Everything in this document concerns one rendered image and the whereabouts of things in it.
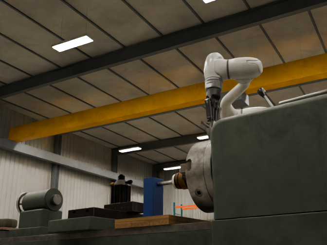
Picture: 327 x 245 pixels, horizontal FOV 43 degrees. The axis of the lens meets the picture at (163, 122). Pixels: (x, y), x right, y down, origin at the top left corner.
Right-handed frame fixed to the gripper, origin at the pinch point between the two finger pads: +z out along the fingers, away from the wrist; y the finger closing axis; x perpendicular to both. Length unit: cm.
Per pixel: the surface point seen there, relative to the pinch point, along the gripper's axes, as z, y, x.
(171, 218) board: 47, 23, -5
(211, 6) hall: -677, -638, -410
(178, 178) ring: 27.2, 12.5, -9.4
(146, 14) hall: -666, -557, -578
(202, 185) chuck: 34.6, 21.7, 9.3
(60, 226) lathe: 50, 30, -65
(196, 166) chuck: 27.0, 23.9, 7.5
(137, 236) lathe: 54, 23, -22
